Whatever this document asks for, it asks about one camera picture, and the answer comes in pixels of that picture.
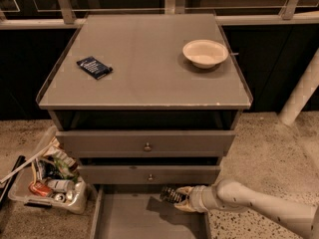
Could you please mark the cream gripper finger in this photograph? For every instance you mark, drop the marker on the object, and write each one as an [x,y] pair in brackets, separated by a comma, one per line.
[184,206]
[186,190]

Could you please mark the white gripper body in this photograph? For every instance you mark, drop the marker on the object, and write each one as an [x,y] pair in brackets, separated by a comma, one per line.
[196,198]

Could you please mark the dark chocolate rxbar wrapper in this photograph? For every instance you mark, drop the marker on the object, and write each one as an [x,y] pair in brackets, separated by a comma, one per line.
[170,195]

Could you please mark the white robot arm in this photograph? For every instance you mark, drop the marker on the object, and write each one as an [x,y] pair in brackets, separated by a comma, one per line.
[230,195]

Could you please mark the grey bottom drawer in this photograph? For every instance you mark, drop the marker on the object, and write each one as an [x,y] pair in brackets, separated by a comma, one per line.
[136,212]

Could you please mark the grey drawer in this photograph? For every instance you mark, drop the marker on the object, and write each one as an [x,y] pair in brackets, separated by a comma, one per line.
[136,212]
[149,174]
[145,143]

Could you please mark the grey drawer cabinet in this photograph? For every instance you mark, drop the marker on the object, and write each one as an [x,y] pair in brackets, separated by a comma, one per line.
[152,85]

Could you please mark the grey middle drawer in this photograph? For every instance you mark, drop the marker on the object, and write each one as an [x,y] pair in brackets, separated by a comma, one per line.
[149,174]

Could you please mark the grey top drawer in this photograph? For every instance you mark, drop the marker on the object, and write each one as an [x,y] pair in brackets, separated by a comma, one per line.
[145,143]

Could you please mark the white pole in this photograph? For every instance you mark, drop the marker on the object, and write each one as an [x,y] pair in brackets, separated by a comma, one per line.
[305,88]

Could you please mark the white bottle in bin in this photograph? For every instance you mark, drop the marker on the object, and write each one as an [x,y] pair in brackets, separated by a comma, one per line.
[61,185]

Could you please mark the green white snack bag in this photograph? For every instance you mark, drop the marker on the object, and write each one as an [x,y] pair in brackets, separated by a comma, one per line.
[66,165]

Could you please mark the clear plastic bin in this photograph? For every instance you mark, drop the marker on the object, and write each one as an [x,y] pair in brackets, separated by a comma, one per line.
[43,169]

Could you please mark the white paper bowl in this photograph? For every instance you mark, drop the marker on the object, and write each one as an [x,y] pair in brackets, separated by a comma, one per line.
[205,54]

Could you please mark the orange snack packet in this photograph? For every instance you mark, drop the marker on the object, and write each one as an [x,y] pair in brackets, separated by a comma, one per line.
[40,189]

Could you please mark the blue snack bar wrapper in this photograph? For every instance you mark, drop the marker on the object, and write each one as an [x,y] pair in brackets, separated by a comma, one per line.
[94,68]

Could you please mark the black flat object on floor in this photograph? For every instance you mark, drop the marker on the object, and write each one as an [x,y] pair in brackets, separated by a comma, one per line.
[5,187]

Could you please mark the metal railing frame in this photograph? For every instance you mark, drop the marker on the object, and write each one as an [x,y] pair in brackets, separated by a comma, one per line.
[50,14]

